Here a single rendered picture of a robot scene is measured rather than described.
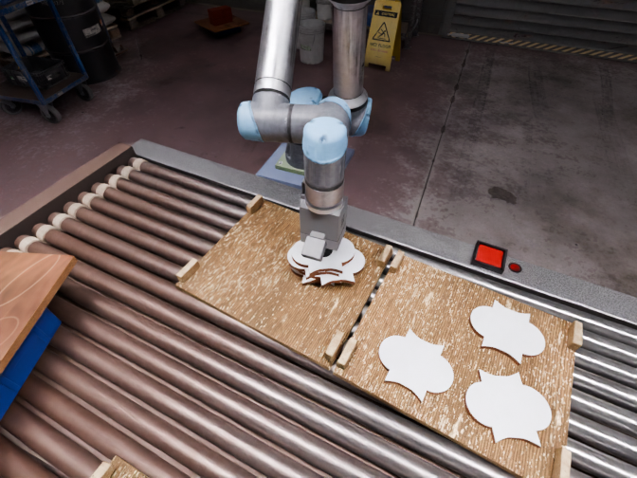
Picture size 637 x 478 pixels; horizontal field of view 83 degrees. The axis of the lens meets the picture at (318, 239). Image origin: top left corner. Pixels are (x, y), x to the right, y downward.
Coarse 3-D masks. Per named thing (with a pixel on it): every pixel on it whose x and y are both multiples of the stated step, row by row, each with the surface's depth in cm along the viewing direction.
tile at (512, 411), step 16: (480, 384) 67; (496, 384) 67; (512, 384) 67; (464, 400) 66; (480, 400) 65; (496, 400) 65; (512, 400) 65; (528, 400) 65; (544, 400) 65; (480, 416) 64; (496, 416) 64; (512, 416) 64; (528, 416) 64; (544, 416) 64; (496, 432) 62; (512, 432) 62; (528, 432) 62
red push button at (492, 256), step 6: (480, 246) 93; (480, 252) 92; (486, 252) 92; (492, 252) 92; (498, 252) 92; (480, 258) 90; (486, 258) 90; (492, 258) 90; (498, 258) 90; (492, 264) 89; (498, 264) 89
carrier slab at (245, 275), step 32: (256, 224) 97; (288, 224) 97; (224, 256) 90; (256, 256) 90; (192, 288) 83; (224, 288) 83; (256, 288) 83; (288, 288) 83; (320, 288) 83; (352, 288) 83; (256, 320) 78; (288, 320) 78; (320, 320) 78; (352, 320) 78; (320, 352) 73
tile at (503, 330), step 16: (496, 304) 79; (480, 320) 76; (496, 320) 76; (512, 320) 76; (528, 320) 76; (480, 336) 75; (496, 336) 74; (512, 336) 74; (528, 336) 74; (512, 352) 72; (528, 352) 72
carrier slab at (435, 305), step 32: (384, 288) 83; (416, 288) 83; (448, 288) 83; (480, 288) 83; (384, 320) 78; (416, 320) 78; (448, 320) 78; (544, 320) 78; (448, 352) 73; (480, 352) 73; (544, 352) 73; (352, 384) 70; (384, 384) 68; (544, 384) 68; (416, 416) 65; (448, 416) 65; (480, 448) 61; (512, 448) 61; (544, 448) 61
